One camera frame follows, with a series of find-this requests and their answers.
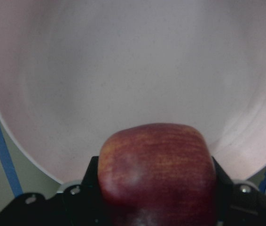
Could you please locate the red apple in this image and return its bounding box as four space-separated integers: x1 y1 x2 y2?
98 123 217 226

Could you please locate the pink plate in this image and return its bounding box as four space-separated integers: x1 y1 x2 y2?
0 0 266 183

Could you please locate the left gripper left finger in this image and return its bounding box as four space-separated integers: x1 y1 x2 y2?
0 156 112 226

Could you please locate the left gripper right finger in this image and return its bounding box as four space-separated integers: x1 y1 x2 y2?
213 159 266 226

